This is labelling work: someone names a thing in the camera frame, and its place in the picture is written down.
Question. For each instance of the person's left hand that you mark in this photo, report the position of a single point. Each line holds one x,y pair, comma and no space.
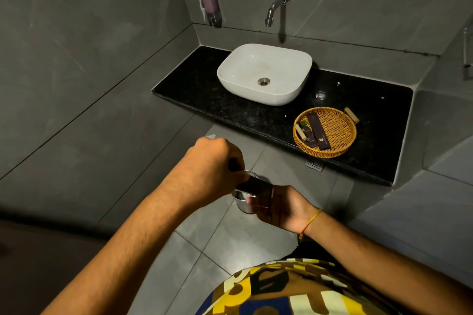
207,174

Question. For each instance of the person's right hand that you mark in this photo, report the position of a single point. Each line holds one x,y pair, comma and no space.
286,207

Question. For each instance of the person's right thumb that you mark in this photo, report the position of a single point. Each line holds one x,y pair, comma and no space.
258,200

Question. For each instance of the person's left fingers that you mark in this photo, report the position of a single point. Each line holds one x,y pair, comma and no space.
236,163

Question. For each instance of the black bin liner bag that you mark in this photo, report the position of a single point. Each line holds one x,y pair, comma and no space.
255,185

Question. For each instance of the small steel waste bin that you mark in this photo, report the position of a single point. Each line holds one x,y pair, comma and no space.
242,204

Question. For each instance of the person's left forearm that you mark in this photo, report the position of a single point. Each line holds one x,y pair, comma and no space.
122,252

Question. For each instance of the person's right forearm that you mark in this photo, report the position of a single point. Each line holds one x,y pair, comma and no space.
380,270

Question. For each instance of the orange thread wristband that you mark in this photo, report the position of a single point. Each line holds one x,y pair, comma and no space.
309,223

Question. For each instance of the steel floor drain grate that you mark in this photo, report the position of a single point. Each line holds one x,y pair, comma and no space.
315,164

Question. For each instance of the small green toiletry packet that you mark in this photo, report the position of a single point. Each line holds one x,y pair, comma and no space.
303,124

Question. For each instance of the short dark toiletry packet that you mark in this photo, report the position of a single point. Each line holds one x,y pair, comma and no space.
310,138

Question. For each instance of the chrome sink drain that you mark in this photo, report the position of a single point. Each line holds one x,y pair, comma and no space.
263,81

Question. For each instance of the long dark toiletry packet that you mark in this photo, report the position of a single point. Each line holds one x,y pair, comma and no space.
319,130

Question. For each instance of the yellow blue patterned shirt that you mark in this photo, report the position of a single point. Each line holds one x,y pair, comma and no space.
295,289

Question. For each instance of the white ceramic sink basin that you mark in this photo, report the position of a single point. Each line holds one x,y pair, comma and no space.
258,67

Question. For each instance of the round wicker basket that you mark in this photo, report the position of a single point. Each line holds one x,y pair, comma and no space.
338,130

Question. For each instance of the wall soap dispenser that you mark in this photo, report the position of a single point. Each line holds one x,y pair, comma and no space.
211,6

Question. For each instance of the chrome wall faucet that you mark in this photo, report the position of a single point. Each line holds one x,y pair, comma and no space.
277,3

